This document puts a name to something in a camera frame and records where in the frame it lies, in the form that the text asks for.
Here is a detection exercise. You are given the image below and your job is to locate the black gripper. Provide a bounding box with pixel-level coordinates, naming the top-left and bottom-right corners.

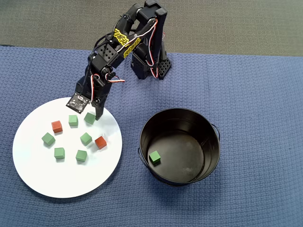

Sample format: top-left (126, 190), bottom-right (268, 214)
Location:
top-left (75, 68), bottom-right (114, 121)

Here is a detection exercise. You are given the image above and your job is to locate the green cube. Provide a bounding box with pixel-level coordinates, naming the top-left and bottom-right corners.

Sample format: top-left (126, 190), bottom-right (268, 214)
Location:
top-left (148, 150), bottom-right (162, 166)
top-left (68, 114), bottom-right (79, 127)
top-left (41, 132), bottom-right (56, 147)
top-left (75, 149), bottom-right (88, 163)
top-left (53, 147), bottom-right (66, 160)
top-left (80, 132), bottom-right (93, 147)
top-left (84, 112), bottom-right (97, 125)

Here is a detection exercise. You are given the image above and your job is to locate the white round plate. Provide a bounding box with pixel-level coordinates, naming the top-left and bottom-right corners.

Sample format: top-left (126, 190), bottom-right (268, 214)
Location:
top-left (12, 96), bottom-right (123, 199)

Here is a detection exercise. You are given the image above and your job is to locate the red cube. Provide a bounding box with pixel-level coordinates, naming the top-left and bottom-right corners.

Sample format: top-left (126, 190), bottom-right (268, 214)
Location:
top-left (94, 136), bottom-right (107, 150)
top-left (51, 120), bottom-right (63, 134)

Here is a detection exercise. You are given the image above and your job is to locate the black metal bucket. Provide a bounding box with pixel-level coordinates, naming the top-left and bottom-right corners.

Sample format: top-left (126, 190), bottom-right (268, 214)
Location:
top-left (138, 108), bottom-right (221, 186)

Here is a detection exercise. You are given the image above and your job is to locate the blue waffle-weave cloth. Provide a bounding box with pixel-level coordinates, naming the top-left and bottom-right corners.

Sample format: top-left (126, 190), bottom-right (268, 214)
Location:
top-left (0, 44), bottom-right (303, 227)

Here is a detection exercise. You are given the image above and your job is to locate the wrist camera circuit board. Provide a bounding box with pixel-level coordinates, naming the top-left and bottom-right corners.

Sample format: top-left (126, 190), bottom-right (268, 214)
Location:
top-left (65, 92), bottom-right (91, 114)

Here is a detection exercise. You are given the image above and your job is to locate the red white servo wire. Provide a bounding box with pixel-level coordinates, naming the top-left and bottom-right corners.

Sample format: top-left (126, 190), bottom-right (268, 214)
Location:
top-left (129, 18), bottom-right (159, 79)
top-left (90, 73), bottom-right (96, 101)
top-left (104, 72), bottom-right (125, 83)

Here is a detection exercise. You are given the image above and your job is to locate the thin black camera cable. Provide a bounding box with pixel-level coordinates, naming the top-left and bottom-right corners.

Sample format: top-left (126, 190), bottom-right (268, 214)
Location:
top-left (80, 53), bottom-right (95, 97)

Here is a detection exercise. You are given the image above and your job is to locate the thick black cable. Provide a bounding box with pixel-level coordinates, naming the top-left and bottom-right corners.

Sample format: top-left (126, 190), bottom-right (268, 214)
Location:
top-left (92, 34), bottom-right (113, 52)

